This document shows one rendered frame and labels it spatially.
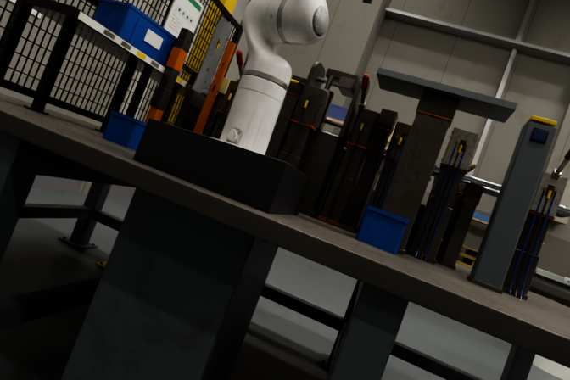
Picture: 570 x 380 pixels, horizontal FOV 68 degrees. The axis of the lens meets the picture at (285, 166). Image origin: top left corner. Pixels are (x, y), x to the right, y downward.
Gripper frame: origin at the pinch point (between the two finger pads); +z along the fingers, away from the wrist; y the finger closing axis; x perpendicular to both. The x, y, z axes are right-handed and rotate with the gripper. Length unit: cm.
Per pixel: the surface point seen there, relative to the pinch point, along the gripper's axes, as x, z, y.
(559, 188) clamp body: -72, 42, 4
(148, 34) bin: 71, 34, -6
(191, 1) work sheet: 90, 3, 34
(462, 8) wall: 20, -378, 723
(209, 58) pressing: 62, 30, 23
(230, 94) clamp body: 36, 45, 4
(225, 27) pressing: 62, 14, 26
